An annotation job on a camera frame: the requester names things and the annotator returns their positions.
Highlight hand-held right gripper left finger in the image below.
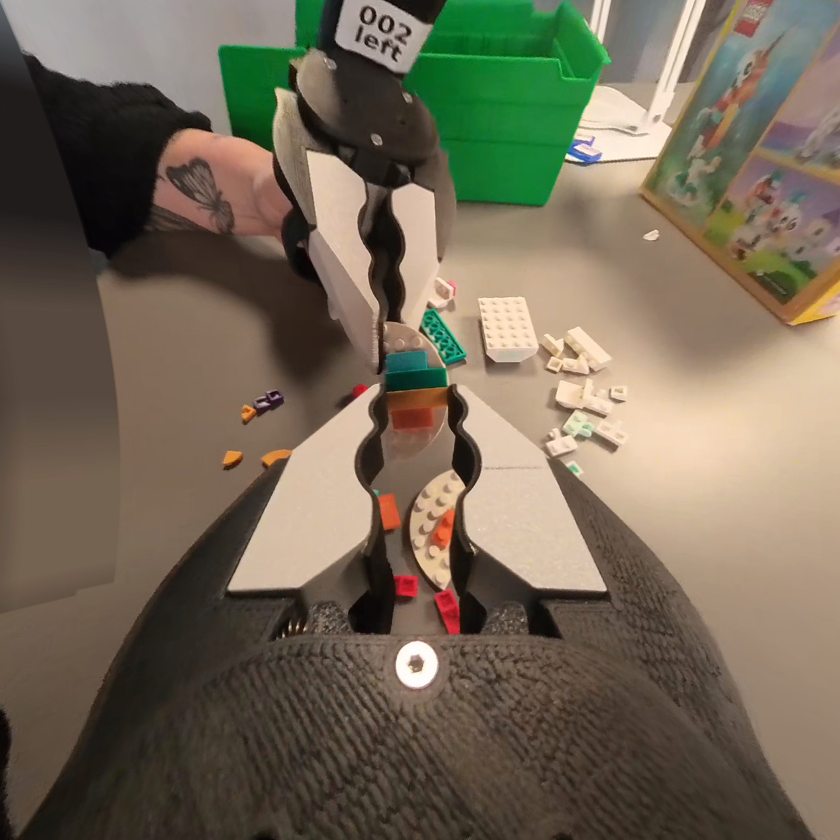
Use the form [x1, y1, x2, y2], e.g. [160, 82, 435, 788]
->
[226, 384, 398, 631]

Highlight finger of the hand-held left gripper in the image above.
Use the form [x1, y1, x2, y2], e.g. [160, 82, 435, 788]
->
[390, 187, 439, 331]
[306, 150, 385, 375]

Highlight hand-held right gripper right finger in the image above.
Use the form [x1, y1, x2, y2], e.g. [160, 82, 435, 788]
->
[448, 386, 609, 631]

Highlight long teal lego plate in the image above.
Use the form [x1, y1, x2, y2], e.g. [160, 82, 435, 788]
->
[420, 310, 468, 365]

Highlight rainbow lego plate assembly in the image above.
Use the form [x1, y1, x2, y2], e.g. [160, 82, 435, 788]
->
[408, 469, 468, 589]
[381, 322, 450, 460]

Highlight large white lego brick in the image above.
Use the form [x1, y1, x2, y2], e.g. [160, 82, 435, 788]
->
[477, 297, 540, 364]

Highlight person's left forearm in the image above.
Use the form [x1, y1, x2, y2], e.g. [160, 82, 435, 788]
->
[23, 52, 253, 258]

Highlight long white lego brick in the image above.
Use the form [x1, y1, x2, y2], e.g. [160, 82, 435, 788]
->
[566, 326, 613, 371]

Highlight yellow lego set box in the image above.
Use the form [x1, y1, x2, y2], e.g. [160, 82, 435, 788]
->
[640, 0, 840, 326]

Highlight person's left hand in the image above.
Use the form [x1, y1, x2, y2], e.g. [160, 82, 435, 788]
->
[246, 146, 294, 238]

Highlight green plastic bin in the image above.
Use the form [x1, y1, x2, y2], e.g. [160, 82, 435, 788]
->
[295, 0, 611, 206]
[218, 45, 309, 155]

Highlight pile of small white pieces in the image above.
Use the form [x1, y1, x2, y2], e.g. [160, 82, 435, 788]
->
[541, 331, 630, 458]

